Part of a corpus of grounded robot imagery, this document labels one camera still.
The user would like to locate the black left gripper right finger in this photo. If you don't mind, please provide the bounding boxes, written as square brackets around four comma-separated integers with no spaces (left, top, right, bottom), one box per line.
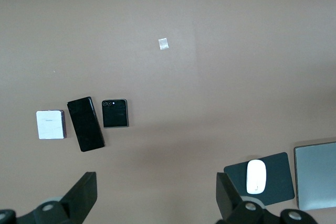
[216,172,245,222]

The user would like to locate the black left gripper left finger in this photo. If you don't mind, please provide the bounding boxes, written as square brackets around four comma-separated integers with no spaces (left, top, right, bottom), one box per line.
[60,172,98,223]

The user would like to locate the black slab smartphone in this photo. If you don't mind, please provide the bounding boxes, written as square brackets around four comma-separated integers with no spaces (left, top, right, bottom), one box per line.
[66,96,106,153]

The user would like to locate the white lavender card box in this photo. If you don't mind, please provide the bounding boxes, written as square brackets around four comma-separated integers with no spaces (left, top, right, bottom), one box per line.
[36,110,66,140]

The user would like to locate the black flip phone dual camera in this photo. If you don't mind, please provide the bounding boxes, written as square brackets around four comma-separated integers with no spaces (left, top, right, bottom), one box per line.
[101,99,130,129]

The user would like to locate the white computer mouse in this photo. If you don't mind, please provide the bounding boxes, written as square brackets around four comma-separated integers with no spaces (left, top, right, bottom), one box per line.
[246,159,267,195]

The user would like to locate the black mouse pad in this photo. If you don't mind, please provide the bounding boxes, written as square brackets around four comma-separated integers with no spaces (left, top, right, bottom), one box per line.
[223,152,296,206]

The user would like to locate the grey closed laptop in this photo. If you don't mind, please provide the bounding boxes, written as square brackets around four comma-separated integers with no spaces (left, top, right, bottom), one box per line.
[293,141,336,211]

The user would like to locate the small clear tape piece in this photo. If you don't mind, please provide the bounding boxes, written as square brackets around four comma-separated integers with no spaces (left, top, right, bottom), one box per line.
[158,38,170,51]

